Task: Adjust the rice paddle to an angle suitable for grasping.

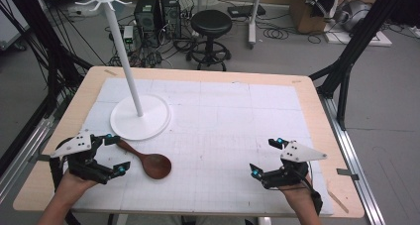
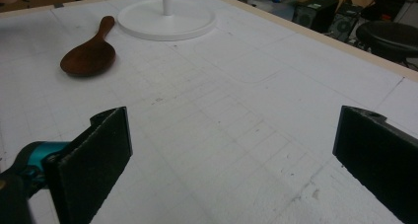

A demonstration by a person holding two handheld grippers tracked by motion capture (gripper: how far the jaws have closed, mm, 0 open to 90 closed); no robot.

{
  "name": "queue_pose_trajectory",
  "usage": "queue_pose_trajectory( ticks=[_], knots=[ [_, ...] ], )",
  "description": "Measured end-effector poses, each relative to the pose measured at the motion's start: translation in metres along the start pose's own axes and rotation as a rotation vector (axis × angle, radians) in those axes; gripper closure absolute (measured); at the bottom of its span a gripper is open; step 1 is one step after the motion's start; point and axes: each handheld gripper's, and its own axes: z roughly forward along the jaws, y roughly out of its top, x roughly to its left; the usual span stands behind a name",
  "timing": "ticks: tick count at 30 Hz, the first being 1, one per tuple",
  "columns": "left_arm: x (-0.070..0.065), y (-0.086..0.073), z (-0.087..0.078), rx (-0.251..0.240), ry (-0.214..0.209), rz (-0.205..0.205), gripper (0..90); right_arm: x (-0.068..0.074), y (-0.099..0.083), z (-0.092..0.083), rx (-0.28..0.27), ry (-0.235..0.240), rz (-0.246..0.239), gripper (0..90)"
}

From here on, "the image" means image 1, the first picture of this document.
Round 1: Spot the black table clamp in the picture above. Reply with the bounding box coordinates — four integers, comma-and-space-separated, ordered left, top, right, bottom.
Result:
27, 153, 53, 164
336, 168, 361, 181

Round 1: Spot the black computer tower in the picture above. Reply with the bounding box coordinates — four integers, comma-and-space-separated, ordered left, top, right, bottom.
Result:
159, 0, 182, 40
134, 0, 159, 49

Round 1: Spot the small box with green light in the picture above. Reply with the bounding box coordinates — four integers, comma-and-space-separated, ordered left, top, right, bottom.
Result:
122, 25, 135, 45

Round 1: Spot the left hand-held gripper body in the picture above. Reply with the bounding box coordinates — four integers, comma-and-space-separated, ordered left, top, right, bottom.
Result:
50, 129, 116, 185

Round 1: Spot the person's left hand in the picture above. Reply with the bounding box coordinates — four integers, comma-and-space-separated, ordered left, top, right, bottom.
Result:
59, 169, 99, 201

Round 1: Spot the person's right hand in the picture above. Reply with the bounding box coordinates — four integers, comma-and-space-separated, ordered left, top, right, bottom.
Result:
279, 173, 314, 204

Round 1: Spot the black frame with cables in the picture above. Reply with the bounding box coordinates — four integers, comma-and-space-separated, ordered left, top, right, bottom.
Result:
0, 0, 94, 174

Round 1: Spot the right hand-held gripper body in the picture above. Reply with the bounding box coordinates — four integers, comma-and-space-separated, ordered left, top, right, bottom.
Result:
262, 140, 329, 190

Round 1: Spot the white metal stand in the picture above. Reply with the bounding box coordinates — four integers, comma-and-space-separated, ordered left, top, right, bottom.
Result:
247, 0, 265, 50

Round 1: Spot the brown wooden spoon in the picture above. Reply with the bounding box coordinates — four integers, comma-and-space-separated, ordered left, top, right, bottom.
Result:
116, 138, 173, 180

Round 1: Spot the black round stool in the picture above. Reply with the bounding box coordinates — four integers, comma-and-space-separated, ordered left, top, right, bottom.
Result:
185, 9, 234, 72

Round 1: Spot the grey rounded device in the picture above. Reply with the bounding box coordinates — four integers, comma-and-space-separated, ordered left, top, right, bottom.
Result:
336, 0, 372, 33

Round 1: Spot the thin wooden stick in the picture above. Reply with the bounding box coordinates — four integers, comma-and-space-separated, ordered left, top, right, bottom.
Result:
326, 189, 350, 215

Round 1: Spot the black flat device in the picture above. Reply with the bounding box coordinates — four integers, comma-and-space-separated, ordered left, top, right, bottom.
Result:
227, 3, 267, 19

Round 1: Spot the black frame strut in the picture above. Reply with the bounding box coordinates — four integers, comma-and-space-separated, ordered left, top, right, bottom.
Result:
308, 0, 411, 132

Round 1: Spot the white flat board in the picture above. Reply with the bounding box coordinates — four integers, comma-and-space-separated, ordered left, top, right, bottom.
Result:
323, 28, 393, 48

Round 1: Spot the aluminium rail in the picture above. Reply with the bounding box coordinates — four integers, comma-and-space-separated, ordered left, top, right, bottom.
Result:
0, 116, 56, 204
320, 95, 386, 225

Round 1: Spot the white grid mat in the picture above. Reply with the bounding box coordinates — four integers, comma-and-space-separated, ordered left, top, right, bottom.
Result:
70, 77, 335, 217

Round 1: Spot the white hook rack stand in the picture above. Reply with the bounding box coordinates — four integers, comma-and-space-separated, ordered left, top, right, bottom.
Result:
74, 0, 172, 142

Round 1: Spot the black wrist strap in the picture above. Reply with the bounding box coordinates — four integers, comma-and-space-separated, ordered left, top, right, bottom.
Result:
308, 189, 324, 216

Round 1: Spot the brown cardboard box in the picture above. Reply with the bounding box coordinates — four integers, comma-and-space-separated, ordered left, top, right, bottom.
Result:
289, 0, 342, 35

